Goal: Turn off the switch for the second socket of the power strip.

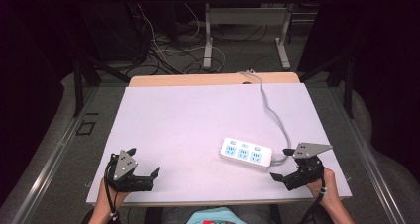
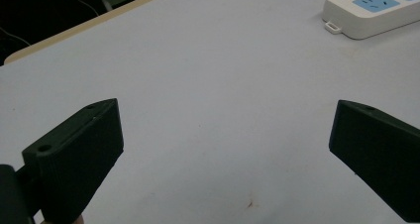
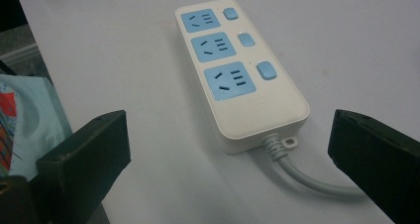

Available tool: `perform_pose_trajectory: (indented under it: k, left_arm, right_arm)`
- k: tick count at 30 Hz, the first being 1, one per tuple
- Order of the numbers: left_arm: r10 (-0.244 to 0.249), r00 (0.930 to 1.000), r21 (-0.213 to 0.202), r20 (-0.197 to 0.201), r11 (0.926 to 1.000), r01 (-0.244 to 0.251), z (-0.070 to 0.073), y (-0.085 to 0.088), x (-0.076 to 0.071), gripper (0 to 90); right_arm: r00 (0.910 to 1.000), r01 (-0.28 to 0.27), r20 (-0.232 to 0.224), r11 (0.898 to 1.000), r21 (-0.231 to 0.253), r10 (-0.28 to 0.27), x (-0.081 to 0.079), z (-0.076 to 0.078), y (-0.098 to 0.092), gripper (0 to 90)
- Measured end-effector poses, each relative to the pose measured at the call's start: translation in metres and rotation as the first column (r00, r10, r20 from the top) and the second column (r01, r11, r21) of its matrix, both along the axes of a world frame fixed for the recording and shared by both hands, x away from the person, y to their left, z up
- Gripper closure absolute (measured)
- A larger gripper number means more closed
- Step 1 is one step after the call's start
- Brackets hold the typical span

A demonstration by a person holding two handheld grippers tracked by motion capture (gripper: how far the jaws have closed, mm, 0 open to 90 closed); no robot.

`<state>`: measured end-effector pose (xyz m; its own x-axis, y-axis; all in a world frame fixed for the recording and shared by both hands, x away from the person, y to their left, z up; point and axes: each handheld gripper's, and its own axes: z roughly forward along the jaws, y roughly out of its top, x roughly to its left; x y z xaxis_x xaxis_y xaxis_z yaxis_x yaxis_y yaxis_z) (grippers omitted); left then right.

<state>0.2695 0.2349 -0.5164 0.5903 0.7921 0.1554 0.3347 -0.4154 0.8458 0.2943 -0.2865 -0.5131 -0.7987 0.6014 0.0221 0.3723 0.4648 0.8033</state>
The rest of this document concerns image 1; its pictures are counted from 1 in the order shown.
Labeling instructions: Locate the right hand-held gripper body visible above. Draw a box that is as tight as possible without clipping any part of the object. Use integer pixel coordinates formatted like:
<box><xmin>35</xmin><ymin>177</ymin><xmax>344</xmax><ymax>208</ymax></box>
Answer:
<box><xmin>282</xmin><ymin>142</ymin><xmax>334</xmax><ymax>192</ymax></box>

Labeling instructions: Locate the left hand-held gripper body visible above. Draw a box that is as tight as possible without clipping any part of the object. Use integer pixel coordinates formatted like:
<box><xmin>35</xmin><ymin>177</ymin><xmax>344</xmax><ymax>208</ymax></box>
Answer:
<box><xmin>105</xmin><ymin>150</ymin><xmax>155</xmax><ymax>194</ymax></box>

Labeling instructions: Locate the person's right hand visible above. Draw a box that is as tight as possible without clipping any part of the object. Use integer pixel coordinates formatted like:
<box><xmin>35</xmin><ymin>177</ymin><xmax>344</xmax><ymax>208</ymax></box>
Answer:
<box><xmin>305</xmin><ymin>168</ymin><xmax>339</xmax><ymax>208</ymax></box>

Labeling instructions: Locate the person's left hand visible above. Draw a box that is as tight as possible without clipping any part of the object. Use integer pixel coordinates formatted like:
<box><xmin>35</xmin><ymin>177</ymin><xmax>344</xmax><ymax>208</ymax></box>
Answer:
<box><xmin>98</xmin><ymin>178</ymin><xmax>129</xmax><ymax>213</ymax></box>

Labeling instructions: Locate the white power strip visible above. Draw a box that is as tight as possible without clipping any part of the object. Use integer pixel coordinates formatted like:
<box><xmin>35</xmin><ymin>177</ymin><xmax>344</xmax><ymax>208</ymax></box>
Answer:
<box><xmin>219</xmin><ymin>137</ymin><xmax>274</xmax><ymax>168</ymax></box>

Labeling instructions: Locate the white table cover sheet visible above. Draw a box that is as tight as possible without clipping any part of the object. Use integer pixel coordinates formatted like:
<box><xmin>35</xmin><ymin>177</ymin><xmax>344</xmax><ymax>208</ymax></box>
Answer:
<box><xmin>85</xmin><ymin>82</ymin><xmax>353</xmax><ymax>205</ymax></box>

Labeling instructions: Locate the person's light blue shirt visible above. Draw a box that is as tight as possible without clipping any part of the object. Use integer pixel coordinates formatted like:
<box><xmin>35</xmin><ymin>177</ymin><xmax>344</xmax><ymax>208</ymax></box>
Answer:
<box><xmin>185</xmin><ymin>206</ymin><xmax>248</xmax><ymax>224</ymax></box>

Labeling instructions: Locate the black metal stand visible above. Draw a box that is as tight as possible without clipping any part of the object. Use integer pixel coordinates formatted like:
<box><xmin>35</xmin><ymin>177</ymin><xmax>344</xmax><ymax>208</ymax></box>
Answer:
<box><xmin>71</xmin><ymin>50</ymin><xmax>132</xmax><ymax>118</ymax></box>
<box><xmin>297</xmin><ymin>50</ymin><xmax>357</xmax><ymax>120</ymax></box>

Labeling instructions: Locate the white desk with metal legs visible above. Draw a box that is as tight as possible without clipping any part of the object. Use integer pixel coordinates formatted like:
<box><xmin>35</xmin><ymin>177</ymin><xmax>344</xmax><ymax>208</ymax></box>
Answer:
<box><xmin>182</xmin><ymin>0</ymin><xmax>329</xmax><ymax>71</ymax></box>

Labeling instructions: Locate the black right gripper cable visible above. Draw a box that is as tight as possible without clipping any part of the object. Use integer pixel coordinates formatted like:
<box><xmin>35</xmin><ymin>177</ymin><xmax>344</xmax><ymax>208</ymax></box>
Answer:
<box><xmin>297</xmin><ymin>176</ymin><xmax>329</xmax><ymax>224</ymax></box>

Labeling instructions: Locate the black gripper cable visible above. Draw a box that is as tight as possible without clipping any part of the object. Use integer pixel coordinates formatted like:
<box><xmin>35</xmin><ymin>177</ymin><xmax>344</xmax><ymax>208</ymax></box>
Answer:
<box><xmin>297</xmin><ymin>176</ymin><xmax>329</xmax><ymax>224</ymax></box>
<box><xmin>103</xmin><ymin>160</ymin><xmax>121</xmax><ymax>222</ymax></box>

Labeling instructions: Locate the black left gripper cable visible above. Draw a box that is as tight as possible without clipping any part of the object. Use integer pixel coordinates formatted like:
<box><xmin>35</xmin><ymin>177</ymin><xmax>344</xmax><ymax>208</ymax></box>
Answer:
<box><xmin>103</xmin><ymin>160</ymin><xmax>121</xmax><ymax>222</ymax></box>

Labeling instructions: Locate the grey power strip cable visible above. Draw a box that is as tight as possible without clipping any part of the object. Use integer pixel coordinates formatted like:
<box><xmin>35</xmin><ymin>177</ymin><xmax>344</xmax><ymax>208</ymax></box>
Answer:
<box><xmin>238</xmin><ymin>69</ymin><xmax>293</xmax><ymax>166</ymax></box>

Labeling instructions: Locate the metal floor rail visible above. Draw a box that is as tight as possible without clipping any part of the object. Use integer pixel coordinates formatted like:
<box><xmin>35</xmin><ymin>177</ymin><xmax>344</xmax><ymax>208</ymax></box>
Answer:
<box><xmin>9</xmin><ymin>86</ymin><xmax>101</xmax><ymax>224</ymax></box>
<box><xmin>329</xmin><ymin>84</ymin><xmax>409</xmax><ymax>224</ymax></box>

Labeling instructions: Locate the tangle of floor cables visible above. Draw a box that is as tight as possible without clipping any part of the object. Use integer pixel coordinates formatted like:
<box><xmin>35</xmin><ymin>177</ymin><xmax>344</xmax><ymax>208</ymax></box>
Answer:
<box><xmin>122</xmin><ymin>0</ymin><xmax>270</xmax><ymax>76</ymax></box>

